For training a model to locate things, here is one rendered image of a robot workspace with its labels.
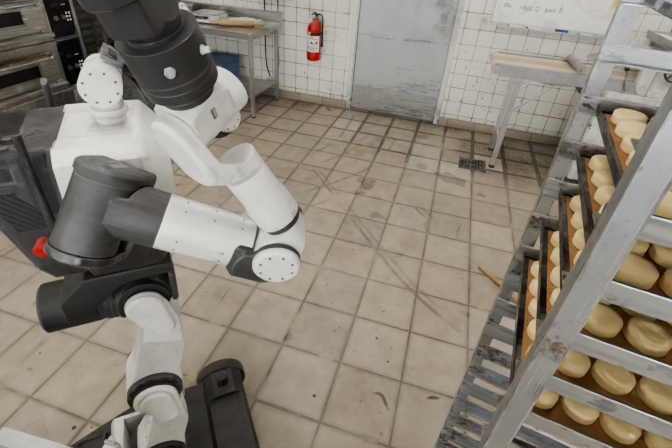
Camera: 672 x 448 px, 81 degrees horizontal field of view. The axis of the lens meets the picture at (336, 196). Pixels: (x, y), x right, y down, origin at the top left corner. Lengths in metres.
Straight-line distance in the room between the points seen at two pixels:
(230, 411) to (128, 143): 1.23
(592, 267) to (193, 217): 0.53
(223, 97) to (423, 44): 4.13
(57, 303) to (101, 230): 0.44
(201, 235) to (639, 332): 0.61
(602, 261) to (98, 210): 0.63
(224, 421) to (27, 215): 1.14
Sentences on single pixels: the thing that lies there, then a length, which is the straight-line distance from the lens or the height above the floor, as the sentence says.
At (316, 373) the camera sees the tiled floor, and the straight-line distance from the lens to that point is 2.05.
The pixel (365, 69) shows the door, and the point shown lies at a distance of 4.75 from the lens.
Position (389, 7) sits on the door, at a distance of 4.59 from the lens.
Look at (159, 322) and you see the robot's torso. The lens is 1.08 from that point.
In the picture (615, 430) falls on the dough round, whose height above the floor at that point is 1.15.
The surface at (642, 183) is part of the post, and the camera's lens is 0.45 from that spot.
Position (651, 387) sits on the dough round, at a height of 1.24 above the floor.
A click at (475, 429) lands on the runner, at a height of 0.41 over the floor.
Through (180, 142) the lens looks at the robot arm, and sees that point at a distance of 0.51.
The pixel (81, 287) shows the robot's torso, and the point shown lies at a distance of 1.01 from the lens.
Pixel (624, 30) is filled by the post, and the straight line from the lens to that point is 0.87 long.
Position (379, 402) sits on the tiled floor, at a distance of 2.01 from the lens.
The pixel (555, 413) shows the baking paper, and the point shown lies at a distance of 0.78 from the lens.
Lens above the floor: 1.72
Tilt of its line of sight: 33 degrees down
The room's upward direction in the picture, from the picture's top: 5 degrees clockwise
